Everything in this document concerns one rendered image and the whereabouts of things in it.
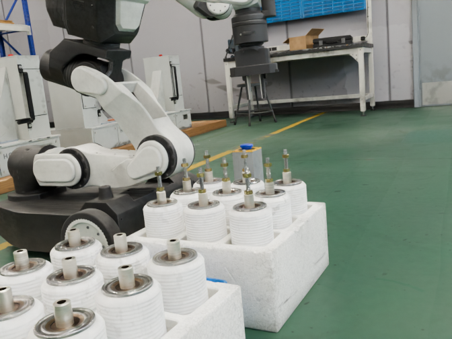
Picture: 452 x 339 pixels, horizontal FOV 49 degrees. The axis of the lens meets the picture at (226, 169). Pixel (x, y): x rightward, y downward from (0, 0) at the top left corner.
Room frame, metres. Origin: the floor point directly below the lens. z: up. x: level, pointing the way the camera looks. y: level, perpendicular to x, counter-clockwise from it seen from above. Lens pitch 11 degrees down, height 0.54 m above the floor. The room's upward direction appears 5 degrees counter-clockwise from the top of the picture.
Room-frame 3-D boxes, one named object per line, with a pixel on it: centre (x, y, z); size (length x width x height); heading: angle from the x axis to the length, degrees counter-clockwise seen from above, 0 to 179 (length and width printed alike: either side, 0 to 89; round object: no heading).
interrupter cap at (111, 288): (0.68, 0.16, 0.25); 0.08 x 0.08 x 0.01
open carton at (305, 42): (5.90, -1.05, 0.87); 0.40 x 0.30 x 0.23; 50
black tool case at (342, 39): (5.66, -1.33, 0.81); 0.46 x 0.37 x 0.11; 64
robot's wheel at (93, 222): (1.38, 0.41, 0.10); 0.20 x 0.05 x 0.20; 64
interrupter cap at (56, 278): (0.74, 0.26, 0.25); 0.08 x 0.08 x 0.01
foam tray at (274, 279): (1.22, 0.00, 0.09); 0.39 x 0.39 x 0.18; 61
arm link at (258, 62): (1.28, -0.09, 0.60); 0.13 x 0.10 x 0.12; 76
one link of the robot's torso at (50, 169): (1.74, 0.54, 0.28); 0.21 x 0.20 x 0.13; 64
